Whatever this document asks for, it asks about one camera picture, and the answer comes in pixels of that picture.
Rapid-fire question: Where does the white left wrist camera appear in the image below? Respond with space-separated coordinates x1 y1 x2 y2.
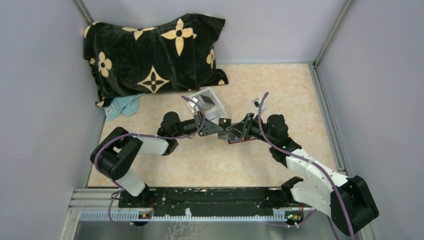
187 97 199 112

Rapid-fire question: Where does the aluminium front rail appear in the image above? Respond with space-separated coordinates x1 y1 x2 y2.
67 186 370 223

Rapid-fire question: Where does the purple cable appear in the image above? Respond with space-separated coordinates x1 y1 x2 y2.
257 91 355 240
93 95 207 229

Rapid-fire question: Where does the grey single card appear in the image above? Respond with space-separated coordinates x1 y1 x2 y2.
206 111 220 121

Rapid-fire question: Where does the white plastic card box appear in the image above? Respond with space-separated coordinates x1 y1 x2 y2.
189 87 227 124

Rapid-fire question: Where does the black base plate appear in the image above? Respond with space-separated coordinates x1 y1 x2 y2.
118 187 306 219

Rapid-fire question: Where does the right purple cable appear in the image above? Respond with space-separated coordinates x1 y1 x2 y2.
257 91 355 240

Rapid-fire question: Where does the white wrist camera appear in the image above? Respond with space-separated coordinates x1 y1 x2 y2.
251 98 267 117
187 97 199 112

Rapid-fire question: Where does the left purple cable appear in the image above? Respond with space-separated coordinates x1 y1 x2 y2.
93 95 207 229

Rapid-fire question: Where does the light blue cloth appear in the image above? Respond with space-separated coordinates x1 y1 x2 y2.
104 93 143 121

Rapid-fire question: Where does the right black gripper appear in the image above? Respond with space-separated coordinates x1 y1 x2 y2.
226 112 276 146

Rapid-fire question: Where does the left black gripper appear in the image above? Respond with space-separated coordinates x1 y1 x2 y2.
173 110 225 138

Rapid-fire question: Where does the grey card stack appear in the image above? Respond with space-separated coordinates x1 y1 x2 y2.
199 94 215 108

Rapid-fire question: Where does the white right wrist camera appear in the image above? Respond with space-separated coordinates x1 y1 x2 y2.
251 98 267 117

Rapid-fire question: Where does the black floral pillow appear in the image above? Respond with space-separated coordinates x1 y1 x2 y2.
83 13 229 108

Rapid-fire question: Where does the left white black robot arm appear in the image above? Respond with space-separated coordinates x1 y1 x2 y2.
90 111 224 207

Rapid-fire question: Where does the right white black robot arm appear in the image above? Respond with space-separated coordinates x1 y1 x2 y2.
219 113 380 237

